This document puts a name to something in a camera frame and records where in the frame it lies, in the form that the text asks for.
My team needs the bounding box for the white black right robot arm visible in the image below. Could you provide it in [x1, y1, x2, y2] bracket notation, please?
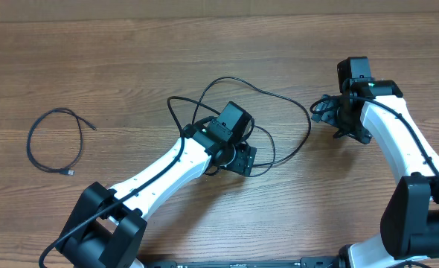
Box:
[310, 79, 439, 267]

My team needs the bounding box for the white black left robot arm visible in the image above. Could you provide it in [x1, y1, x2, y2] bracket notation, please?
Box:
[55, 120, 256, 268]

